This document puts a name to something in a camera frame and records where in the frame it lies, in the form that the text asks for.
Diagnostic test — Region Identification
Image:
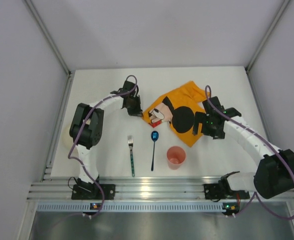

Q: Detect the orange cartoon mouse cloth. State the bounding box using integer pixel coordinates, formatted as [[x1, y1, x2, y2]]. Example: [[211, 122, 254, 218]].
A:
[[142, 81, 206, 147]]

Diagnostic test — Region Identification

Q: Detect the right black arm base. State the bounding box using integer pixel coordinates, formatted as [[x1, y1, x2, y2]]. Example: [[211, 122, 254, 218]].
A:
[[203, 183, 237, 202]]

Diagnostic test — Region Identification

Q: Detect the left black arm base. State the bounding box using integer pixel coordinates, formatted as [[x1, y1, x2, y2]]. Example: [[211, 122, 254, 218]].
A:
[[71, 184, 116, 200]]

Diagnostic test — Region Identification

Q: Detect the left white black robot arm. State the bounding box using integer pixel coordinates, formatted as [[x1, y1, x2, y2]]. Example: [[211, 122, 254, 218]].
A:
[[67, 75, 142, 194]]

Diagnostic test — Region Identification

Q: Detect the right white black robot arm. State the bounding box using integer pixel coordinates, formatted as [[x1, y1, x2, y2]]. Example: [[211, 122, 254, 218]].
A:
[[193, 96, 294, 199]]

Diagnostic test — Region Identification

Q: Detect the blue metallic spoon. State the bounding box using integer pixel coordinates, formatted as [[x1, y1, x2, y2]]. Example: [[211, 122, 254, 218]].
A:
[[151, 130, 159, 171]]

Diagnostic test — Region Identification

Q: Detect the pink plastic cup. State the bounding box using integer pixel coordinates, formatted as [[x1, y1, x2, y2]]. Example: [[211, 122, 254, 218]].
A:
[[166, 146, 186, 170]]

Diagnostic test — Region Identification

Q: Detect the cream round plate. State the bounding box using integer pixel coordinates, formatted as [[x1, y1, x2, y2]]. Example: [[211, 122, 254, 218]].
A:
[[62, 123, 73, 150]]

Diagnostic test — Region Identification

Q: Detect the fork with teal handle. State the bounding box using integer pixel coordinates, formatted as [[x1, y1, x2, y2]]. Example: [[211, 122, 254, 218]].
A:
[[128, 135, 135, 177]]

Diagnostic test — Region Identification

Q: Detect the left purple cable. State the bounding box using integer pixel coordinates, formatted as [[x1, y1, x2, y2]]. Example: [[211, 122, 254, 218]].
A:
[[68, 74, 138, 219]]

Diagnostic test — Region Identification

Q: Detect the aluminium mounting rail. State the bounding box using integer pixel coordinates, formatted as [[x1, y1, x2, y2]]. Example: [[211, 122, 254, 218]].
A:
[[27, 176, 219, 201]]

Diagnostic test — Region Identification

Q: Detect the perforated grey cable duct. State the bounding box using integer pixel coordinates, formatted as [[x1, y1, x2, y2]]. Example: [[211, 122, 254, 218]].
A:
[[37, 201, 240, 214]]

